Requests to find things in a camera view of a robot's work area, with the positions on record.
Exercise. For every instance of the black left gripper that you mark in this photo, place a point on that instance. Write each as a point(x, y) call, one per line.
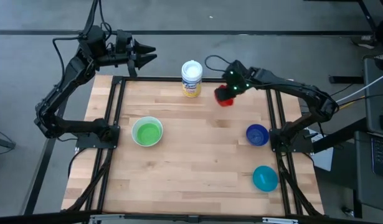
point(125, 43)

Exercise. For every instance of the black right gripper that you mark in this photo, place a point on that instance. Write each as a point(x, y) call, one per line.
point(238, 77)

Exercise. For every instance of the white bowl with green inside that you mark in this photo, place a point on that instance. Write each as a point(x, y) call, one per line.
point(147, 132)

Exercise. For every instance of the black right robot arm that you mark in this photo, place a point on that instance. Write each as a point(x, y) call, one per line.
point(303, 90)

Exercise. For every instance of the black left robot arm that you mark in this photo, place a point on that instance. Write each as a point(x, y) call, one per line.
point(69, 71)

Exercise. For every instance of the yellow Lysol wipes canister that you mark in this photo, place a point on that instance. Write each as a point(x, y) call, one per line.
point(191, 79)

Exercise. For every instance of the dark blue plastic bowl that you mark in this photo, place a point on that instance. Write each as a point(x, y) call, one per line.
point(257, 135)

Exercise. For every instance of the teal plastic bowl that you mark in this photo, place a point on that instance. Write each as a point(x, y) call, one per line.
point(265, 179)

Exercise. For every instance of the white paper sheet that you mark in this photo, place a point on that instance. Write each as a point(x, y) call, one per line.
point(322, 155)

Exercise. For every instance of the black desk foot bar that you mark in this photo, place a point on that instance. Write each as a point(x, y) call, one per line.
point(345, 79)

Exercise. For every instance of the person's shoe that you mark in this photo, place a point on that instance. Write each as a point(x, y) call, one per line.
point(364, 42)

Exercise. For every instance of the grey side desk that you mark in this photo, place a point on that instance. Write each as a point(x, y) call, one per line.
point(376, 102)

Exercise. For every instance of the grey chair base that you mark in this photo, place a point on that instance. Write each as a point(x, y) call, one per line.
point(2, 141)

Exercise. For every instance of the black laptop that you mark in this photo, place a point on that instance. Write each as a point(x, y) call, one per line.
point(381, 155)

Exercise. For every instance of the black aluminium table frame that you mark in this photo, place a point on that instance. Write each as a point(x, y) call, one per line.
point(194, 79)

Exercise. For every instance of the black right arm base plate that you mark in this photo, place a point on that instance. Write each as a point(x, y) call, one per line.
point(298, 143)

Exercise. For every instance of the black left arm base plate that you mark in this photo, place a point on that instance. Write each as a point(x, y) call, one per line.
point(88, 141)

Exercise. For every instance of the silver frame bracket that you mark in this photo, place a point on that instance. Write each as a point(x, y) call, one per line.
point(280, 220)
point(107, 217)

